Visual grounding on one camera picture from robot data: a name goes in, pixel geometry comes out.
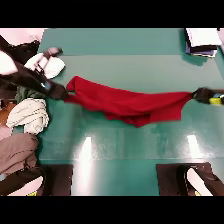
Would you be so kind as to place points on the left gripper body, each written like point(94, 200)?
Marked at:
point(59, 92)

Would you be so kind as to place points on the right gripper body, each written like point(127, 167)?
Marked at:
point(202, 95)

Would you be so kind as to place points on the red T-shirt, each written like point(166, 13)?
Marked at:
point(126, 104)

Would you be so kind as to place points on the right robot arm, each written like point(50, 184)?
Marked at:
point(204, 180)

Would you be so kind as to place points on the dark green garment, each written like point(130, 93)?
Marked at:
point(25, 93)

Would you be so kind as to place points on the cream garment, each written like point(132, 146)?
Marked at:
point(30, 115)

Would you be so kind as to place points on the folded dark garment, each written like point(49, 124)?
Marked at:
point(200, 50)

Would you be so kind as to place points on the black garment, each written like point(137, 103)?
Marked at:
point(25, 51)

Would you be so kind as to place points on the pink garment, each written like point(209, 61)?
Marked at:
point(4, 132)

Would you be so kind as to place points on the brown garment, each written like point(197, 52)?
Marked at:
point(18, 151)

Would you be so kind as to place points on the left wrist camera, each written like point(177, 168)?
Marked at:
point(51, 52)

